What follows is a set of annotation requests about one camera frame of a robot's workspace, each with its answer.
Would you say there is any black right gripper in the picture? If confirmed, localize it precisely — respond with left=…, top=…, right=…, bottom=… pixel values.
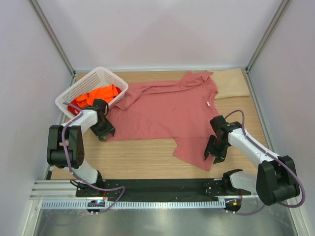
left=204, top=135, right=228, bottom=164

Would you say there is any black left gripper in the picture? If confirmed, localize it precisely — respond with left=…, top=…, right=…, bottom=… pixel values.
left=91, top=118, right=115, bottom=142

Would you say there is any pink t shirt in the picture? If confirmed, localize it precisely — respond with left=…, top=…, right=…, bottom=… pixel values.
left=107, top=71, right=219, bottom=171

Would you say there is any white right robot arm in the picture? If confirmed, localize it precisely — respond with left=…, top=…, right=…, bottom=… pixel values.
left=204, top=117, right=300, bottom=206

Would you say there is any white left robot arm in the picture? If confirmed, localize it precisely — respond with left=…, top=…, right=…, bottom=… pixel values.
left=47, top=109, right=116, bottom=197

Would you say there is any orange t shirt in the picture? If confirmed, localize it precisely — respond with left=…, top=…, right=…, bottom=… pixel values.
left=71, top=84, right=123, bottom=110

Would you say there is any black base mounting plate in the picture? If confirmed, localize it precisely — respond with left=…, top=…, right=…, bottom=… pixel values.
left=75, top=178, right=252, bottom=203

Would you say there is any white plastic laundry basket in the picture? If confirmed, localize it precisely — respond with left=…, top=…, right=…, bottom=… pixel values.
left=55, top=66, right=128, bottom=118

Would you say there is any folded beige t shirt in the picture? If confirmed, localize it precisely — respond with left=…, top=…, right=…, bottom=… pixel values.
left=211, top=68, right=250, bottom=99

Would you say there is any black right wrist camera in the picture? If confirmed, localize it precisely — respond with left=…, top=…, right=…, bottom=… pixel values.
left=210, top=115, right=227, bottom=133

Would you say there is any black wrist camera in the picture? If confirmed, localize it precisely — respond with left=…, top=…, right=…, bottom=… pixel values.
left=210, top=115, right=227, bottom=133
left=93, top=99, right=109, bottom=116

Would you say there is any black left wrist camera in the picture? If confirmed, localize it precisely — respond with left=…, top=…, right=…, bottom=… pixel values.
left=93, top=99, right=109, bottom=116

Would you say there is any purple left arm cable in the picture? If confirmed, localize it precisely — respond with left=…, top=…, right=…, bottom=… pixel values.
left=61, top=102, right=126, bottom=213

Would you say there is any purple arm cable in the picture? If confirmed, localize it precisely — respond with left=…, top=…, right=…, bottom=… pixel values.
left=61, top=102, right=126, bottom=213
left=223, top=110, right=306, bottom=216

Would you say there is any white slotted cable duct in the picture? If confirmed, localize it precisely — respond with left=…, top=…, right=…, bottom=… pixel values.
left=41, top=199, right=225, bottom=210

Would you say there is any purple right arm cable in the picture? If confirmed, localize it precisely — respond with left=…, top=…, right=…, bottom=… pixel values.
left=223, top=110, right=306, bottom=216

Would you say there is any left aluminium frame post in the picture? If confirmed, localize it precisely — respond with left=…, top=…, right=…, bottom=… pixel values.
left=28, top=0, right=76, bottom=77

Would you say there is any aluminium frame post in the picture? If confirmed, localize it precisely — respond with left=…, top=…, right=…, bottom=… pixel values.
left=245, top=0, right=292, bottom=74
left=28, top=0, right=76, bottom=77

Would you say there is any right aluminium frame post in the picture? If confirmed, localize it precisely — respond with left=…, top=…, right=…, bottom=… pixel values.
left=245, top=0, right=292, bottom=74

